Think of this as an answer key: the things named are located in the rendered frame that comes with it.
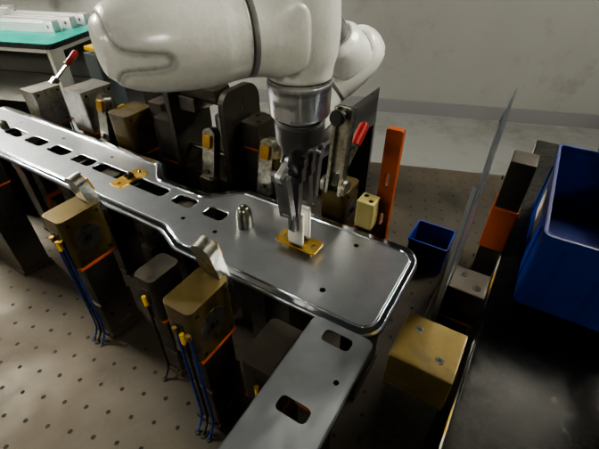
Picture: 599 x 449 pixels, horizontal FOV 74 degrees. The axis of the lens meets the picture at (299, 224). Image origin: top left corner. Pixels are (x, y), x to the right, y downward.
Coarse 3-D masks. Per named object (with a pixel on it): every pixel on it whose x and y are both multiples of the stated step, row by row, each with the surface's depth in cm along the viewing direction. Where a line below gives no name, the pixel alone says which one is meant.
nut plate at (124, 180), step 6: (138, 168) 96; (126, 174) 92; (132, 174) 92; (138, 174) 94; (144, 174) 94; (114, 180) 92; (120, 180) 92; (126, 180) 92; (132, 180) 92; (120, 186) 90
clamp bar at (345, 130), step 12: (336, 108) 71; (348, 108) 71; (336, 120) 69; (348, 120) 71; (336, 132) 74; (348, 132) 72; (336, 144) 75; (348, 144) 73; (336, 156) 76; (348, 156) 75; (336, 168) 78
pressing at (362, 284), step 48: (0, 144) 106; (48, 144) 106; (96, 144) 106; (96, 192) 88; (144, 192) 88; (192, 192) 88; (240, 192) 88; (192, 240) 75; (240, 240) 75; (336, 240) 75; (384, 240) 75; (288, 288) 66; (336, 288) 66; (384, 288) 66
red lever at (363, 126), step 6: (360, 126) 82; (366, 126) 82; (360, 132) 81; (366, 132) 82; (354, 138) 81; (360, 138) 81; (354, 144) 81; (360, 144) 81; (354, 150) 80; (336, 174) 79; (336, 180) 79; (336, 186) 78
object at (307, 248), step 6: (282, 234) 74; (276, 240) 73; (282, 240) 73; (306, 240) 73; (312, 240) 73; (294, 246) 72; (300, 246) 72; (306, 246) 72; (318, 246) 72; (306, 252) 71; (312, 252) 70
